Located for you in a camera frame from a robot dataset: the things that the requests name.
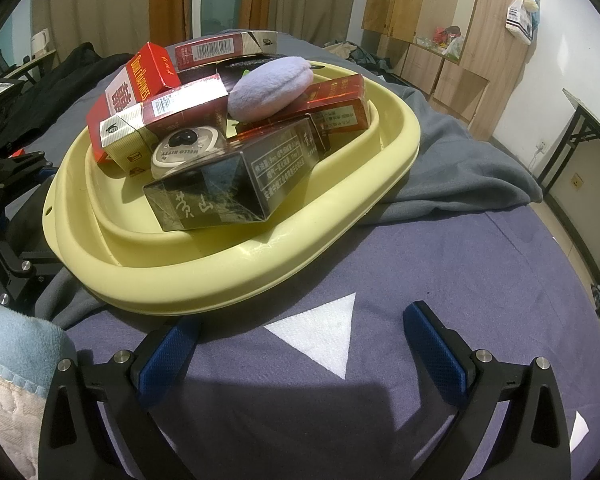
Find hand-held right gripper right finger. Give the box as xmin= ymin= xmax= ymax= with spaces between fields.
xmin=402 ymin=301 xmax=573 ymax=480

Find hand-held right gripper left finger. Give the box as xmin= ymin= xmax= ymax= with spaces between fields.
xmin=39 ymin=316 xmax=203 ymax=480

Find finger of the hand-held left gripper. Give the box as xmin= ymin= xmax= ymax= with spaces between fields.
xmin=0 ymin=237 xmax=66 ymax=311
xmin=0 ymin=151 xmax=59 ymax=186

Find yellow plastic basin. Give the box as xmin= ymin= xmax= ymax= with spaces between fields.
xmin=42 ymin=60 xmax=422 ymax=317

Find red and white cigarette box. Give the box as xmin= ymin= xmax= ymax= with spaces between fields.
xmin=86 ymin=42 xmax=182 ymax=163

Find round cream tin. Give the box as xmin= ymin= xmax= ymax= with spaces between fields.
xmin=151 ymin=125 xmax=229 ymax=179

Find gold and maroon cigarette box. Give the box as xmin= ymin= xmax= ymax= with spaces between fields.
xmin=99 ymin=75 xmax=230 ymax=173

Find black cigarette box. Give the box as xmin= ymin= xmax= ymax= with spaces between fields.
xmin=143 ymin=115 xmax=331 ymax=232

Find purple plush toy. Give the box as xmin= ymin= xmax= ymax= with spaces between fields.
xmin=227 ymin=56 xmax=313 ymax=122

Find bright red cigarette box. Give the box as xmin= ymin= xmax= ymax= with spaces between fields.
xmin=260 ymin=73 xmax=372 ymax=133

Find light blue fleece cloth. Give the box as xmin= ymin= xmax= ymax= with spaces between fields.
xmin=0 ymin=301 xmax=78 ymax=396

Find black jacket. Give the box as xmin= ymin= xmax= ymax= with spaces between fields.
xmin=10 ymin=42 xmax=146 ymax=161

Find white quilted cloth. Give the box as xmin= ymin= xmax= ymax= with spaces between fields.
xmin=0 ymin=355 xmax=48 ymax=480

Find grey blanket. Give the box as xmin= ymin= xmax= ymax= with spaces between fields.
xmin=35 ymin=80 xmax=545 ymax=331

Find brown curtain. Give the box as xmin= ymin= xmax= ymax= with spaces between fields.
xmin=30 ymin=0 xmax=376 ymax=56

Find black folding table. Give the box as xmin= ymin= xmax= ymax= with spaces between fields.
xmin=535 ymin=88 xmax=600 ymax=291

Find wooden wardrobe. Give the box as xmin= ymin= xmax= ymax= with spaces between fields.
xmin=361 ymin=0 xmax=543 ymax=141

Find colourful packets pile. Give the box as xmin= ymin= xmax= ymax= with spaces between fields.
xmin=415 ymin=25 xmax=466 ymax=56

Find beige cloth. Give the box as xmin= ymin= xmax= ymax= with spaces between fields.
xmin=322 ymin=41 xmax=361 ymax=58

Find hanging white plastic bag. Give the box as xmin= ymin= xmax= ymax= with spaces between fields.
xmin=504 ymin=0 xmax=542 ymax=46

